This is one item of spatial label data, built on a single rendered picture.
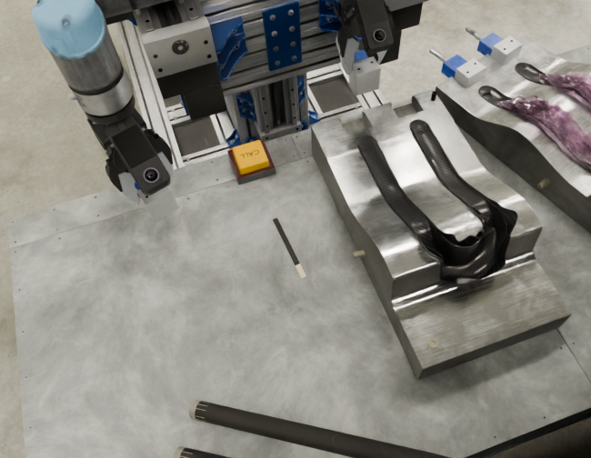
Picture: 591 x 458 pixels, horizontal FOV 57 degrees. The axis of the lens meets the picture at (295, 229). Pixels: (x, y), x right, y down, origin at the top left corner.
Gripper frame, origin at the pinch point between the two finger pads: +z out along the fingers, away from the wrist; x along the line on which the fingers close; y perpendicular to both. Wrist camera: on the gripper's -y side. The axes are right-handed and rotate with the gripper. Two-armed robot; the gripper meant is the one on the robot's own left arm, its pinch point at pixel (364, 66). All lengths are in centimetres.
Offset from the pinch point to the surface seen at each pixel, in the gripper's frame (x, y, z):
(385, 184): 4.7, -22.5, 7.2
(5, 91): 109, 140, 95
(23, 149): 104, 102, 95
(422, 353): 12, -53, 9
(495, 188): -11.2, -32.1, 3.6
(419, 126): -6.6, -12.7, 6.5
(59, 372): 68, -34, 15
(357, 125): 3.4, -6.3, 8.7
